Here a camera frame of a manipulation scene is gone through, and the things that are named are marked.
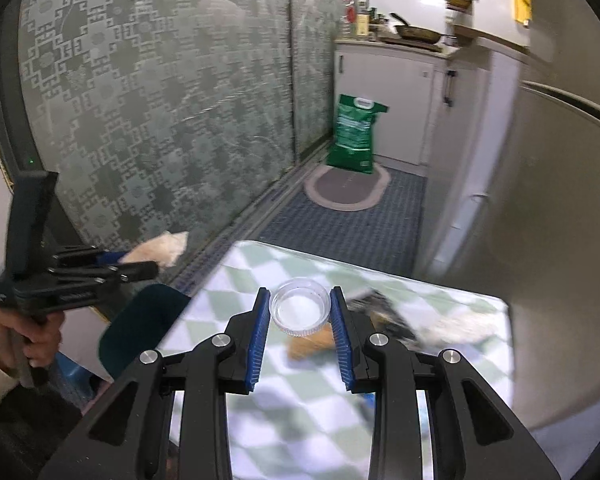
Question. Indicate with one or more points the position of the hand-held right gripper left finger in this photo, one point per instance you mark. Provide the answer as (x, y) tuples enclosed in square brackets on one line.
[(257, 345)]

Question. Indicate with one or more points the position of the white crumpled tissue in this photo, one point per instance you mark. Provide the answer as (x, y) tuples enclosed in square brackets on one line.
[(460, 330)]

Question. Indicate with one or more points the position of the large green patterned mattress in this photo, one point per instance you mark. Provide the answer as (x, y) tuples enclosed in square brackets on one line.
[(145, 100)]

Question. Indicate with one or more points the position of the silver refrigerator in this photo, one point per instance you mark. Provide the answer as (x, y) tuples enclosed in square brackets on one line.
[(555, 235)]

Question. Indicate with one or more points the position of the white single-door cabinet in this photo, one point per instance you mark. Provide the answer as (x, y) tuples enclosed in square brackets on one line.
[(380, 75)]

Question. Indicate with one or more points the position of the green rice bag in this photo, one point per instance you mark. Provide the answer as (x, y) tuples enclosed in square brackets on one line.
[(355, 135)]

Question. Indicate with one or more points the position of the clear round plastic lid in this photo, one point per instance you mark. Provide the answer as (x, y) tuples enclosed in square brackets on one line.
[(300, 310)]

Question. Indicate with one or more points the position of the beige tissue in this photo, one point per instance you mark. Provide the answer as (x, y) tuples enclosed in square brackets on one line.
[(162, 249)]

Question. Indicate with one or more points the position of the striped grey runner rug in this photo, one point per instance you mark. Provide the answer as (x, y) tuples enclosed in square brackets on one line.
[(370, 240)]

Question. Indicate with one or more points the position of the black snack wrapper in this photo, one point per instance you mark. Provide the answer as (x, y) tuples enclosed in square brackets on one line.
[(385, 317)]

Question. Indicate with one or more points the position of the green checkered tablecloth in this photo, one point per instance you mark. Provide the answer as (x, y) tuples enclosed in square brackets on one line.
[(300, 410)]

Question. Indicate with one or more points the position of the cooking oil bottle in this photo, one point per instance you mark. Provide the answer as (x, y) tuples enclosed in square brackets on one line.
[(363, 22)]

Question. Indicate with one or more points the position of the teal plastic bin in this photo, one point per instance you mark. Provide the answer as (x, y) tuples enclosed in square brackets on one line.
[(140, 330)]

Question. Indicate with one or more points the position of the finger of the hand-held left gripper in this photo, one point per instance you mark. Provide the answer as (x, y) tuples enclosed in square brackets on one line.
[(92, 256), (130, 272)]

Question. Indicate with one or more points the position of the oval grey floor mat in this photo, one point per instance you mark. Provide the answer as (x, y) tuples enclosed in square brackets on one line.
[(345, 190)]

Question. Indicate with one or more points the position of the brown paper scrap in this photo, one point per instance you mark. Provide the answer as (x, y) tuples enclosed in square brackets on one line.
[(310, 347)]

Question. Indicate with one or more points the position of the narrow green patterned mattress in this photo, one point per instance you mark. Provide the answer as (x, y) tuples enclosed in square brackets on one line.
[(315, 50)]

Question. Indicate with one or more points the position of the person's left hand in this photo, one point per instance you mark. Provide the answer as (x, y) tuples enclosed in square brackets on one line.
[(42, 342)]

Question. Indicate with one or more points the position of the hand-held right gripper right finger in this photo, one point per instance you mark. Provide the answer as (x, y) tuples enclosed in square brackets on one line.
[(341, 345)]

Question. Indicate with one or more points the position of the frying pan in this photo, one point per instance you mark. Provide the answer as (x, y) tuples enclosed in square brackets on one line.
[(419, 32)]

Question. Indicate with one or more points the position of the round wooden board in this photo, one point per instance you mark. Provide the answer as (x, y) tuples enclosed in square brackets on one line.
[(410, 44)]

